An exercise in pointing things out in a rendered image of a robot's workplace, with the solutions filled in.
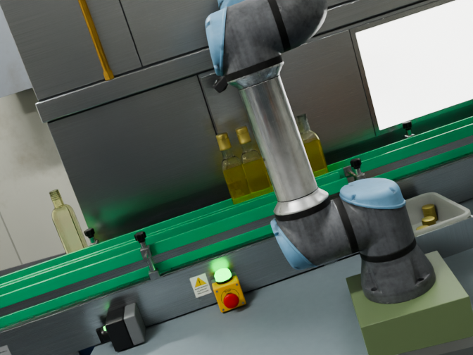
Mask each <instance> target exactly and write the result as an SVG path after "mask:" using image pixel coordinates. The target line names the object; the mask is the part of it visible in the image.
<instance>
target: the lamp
mask: <svg viewBox="0 0 473 355"><path fill-rule="evenodd" d="M230 280H232V274H231V273H230V270H229V269H227V268H221V269H219V270H217V271H216V272H215V281H216V283H217V284H219V285H222V284H225V283H227V282H229V281H230Z"/></svg>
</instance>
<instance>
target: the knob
mask: <svg viewBox="0 0 473 355"><path fill-rule="evenodd" d="M103 327H104V326H103ZM103 327H101V328H97V329H96V333H97V335H98V336H99V339H100V342H101V343H104V342H109V341H111V339H110V337H109V335H108V332H107V331H105V330H104V329H103Z"/></svg>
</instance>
